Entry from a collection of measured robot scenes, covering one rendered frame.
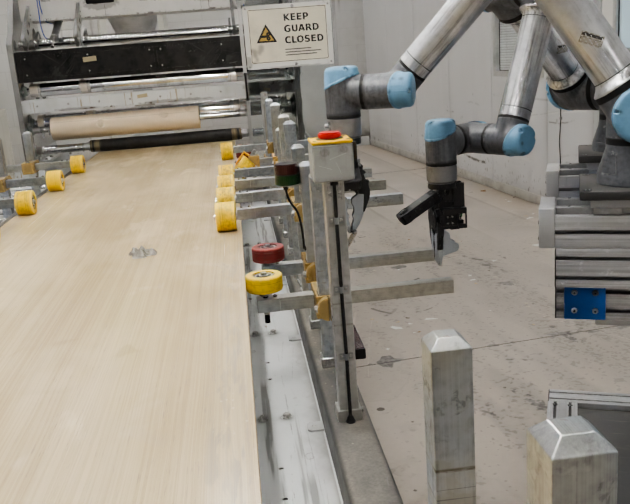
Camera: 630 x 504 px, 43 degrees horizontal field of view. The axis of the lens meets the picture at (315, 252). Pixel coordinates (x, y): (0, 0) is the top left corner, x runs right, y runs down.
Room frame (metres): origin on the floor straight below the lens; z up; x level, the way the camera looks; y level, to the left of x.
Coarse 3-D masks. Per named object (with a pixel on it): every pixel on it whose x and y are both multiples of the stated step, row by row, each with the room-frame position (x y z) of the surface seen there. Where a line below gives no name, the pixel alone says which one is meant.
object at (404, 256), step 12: (372, 252) 1.93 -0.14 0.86; (384, 252) 1.92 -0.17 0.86; (396, 252) 1.91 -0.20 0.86; (408, 252) 1.91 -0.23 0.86; (420, 252) 1.91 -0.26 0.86; (432, 252) 1.92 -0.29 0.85; (276, 264) 1.89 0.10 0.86; (288, 264) 1.89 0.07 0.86; (300, 264) 1.89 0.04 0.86; (360, 264) 1.90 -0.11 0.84; (372, 264) 1.90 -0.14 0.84; (384, 264) 1.91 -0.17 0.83; (396, 264) 1.91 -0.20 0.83
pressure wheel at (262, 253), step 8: (256, 248) 1.88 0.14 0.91; (264, 248) 1.89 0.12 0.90; (272, 248) 1.87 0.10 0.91; (280, 248) 1.87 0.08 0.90; (256, 256) 1.87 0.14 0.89; (264, 256) 1.86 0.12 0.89; (272, 256) 1.86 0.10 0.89; (280, 256) 1.87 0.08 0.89; (264, 264) 1.89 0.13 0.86; (272, 264) 1.89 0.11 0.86
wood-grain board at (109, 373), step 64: (64, 192) 3.04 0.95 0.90; (128, 192) 2.92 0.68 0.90; (192, 192) 2.81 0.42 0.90; (0, 256) 2.04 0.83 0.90; (64, 256) 1.98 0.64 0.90; (128, 256) 1.93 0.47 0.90; (192, 256) 1.88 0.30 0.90; (0, 320) 1.48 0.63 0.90; (64, 320) 1.45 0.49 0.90; (128, 320) 1.42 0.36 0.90; (192, 320) 1.39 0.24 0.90; (0, 384) 1.16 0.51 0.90; (64, 384) 1.14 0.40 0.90; (128, 384) 1.12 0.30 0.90; (192, 384) 1.10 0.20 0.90; (0, 448) 0.94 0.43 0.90; (64, 448) 0.93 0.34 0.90; (128, 448) 0.91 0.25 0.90; (192, 448) 0.90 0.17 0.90; (256, 448) 0.89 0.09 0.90
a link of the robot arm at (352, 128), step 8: (328, 120) 1.73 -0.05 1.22; (336, 120) 1.71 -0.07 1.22; (344, 120) 1.71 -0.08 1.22; (352, 120) 1.71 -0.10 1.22; (360, 120) 1.73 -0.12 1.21; (328, 128) 1.75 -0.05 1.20; (336, 128) 1.71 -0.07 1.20; (344, 128) 1.71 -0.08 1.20; (352, 128) 1.71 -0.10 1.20; (360, 128) 1.73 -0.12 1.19; (352, 136) 1.71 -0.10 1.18
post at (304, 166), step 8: (304, 168) 1.85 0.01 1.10; (304, 176) 1.85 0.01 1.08; (304, 184) 1.85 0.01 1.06; (304, 192) 1.85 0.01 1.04; (304, 200) 1.85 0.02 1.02; (304, 208) 1.85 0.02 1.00; (304, 216) 1.85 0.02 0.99; (304, 224) 1.85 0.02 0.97; (304, 232) 1.87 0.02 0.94; (312, 232) 1.85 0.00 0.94; (312, 240) 1.85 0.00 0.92; (312, 248) 1.85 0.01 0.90; (312, 256) 1.85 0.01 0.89; (312, 312) 1.85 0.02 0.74; (312, 320) 1.85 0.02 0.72
